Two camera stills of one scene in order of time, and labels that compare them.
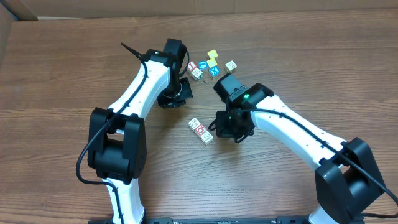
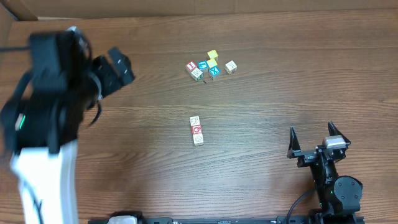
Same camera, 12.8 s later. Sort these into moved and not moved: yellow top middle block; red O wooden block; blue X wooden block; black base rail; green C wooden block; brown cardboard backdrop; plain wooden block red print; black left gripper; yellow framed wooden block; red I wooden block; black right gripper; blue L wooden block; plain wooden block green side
Moved: black left gripper; black right gripper; red O wooden block; plain wooden block green side; yellow framed wooden block
Not moved: red I wooden block; blue L wooden block; plain wooden block red print; yellow top middle block; blue X wooden block; green C wooden block; brown cardboard backdrop; black base rail
